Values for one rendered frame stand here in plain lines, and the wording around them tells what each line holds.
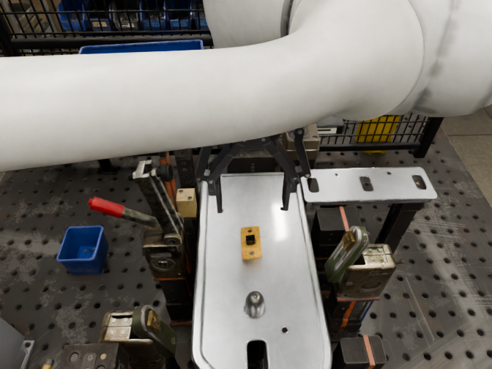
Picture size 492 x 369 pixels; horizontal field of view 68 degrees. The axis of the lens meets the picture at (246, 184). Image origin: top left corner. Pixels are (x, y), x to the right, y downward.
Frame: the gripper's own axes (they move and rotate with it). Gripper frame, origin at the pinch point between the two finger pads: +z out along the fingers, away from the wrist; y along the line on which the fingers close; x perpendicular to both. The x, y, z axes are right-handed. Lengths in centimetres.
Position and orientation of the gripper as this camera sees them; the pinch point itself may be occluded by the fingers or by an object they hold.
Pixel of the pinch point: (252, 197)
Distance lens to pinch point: 60.0
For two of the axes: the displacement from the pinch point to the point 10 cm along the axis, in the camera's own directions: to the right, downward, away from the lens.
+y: 10.0, -0.3, 0.2
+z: 0.1, 6.8, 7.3
